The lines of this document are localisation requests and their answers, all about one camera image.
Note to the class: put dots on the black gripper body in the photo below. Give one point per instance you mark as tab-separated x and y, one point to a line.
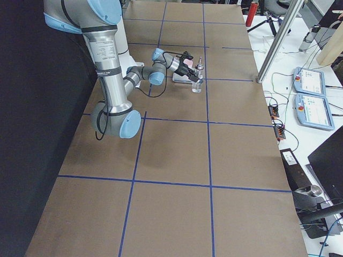
183	69

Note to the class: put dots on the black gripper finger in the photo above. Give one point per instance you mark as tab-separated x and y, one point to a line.
193	78

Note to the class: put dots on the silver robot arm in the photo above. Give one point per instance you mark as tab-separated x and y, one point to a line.
101	25

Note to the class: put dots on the pink paper cup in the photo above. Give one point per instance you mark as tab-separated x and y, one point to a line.
188	62

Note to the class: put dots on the silver kitchen scale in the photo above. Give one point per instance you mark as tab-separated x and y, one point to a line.
181	79

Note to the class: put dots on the orange black connector block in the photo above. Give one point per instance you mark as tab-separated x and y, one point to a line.
273	111

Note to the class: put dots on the red cylinder bottle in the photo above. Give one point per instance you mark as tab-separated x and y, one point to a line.
252	11

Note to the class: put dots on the black tripod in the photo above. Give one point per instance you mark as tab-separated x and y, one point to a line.
269	21

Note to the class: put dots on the upper blue teach pendant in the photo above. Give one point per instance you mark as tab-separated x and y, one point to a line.
309	81

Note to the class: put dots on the blue teach pendant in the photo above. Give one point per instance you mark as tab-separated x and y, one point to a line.
313	111
309	81

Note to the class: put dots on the lower blue teach pendant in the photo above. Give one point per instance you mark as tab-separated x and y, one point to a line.
313	111

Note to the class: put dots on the black box with label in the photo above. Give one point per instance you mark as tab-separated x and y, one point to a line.
295	174

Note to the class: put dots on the black monitor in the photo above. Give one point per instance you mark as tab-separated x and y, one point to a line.
326	162

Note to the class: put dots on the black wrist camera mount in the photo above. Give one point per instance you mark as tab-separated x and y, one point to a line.
185	55

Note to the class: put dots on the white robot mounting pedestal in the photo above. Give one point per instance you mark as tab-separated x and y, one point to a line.
126	60

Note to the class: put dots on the aluminium frame post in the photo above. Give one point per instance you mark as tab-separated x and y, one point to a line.
288	17

